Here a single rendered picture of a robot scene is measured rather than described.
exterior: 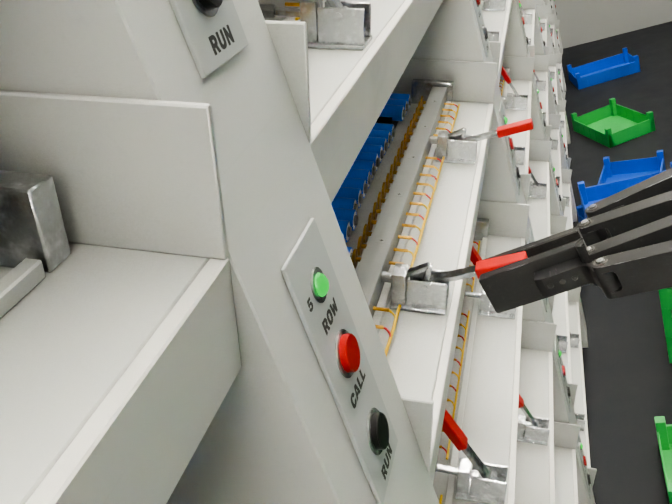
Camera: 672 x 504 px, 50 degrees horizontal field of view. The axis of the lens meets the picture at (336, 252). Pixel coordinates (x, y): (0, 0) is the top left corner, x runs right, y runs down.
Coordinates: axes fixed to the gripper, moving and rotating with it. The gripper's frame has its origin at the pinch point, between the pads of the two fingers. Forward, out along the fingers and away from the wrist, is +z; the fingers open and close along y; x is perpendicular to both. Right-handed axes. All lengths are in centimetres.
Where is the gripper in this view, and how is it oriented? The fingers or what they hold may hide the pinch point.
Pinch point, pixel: (536, 270)
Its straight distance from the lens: 50.8
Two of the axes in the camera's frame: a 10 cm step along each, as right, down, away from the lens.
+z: -8.3, 3.4, 4.4
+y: 2.4, -5.0, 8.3
